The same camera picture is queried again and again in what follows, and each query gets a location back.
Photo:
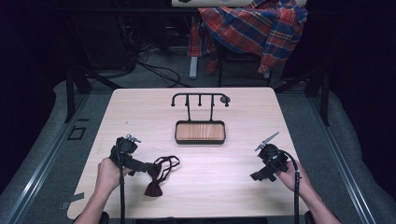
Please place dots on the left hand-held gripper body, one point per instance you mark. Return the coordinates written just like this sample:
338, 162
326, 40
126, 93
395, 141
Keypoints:
124, 149

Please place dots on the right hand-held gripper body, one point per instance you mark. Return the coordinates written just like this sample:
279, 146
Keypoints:
274, 157

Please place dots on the dark red bow tie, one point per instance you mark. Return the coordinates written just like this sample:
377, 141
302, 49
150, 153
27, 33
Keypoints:
154, 183

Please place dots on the person's right hand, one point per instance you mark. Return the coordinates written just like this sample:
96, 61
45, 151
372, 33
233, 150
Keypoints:
291, 179

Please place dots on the person's left hand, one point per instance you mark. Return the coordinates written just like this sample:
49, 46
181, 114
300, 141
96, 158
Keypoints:
108, 174

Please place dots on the black hook rack wooden tray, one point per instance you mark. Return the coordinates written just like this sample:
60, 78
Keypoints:
200, 132

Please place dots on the grey tape strip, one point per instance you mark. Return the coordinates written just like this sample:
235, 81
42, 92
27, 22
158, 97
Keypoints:
73, 199

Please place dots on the black metal stand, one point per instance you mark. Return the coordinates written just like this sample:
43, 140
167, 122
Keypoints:
70, 93
325, 96

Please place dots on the red blue plaid shirt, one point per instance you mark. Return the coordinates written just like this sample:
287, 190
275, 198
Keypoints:
255, 28

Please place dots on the aluminium floor rail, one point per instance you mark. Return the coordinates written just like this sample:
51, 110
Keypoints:
342, 174
34, 180

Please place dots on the black metal chair frame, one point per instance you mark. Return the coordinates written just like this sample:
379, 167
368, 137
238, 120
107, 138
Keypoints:
243, 67

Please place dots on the white post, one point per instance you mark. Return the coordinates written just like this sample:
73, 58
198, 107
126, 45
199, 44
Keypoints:
193, 67

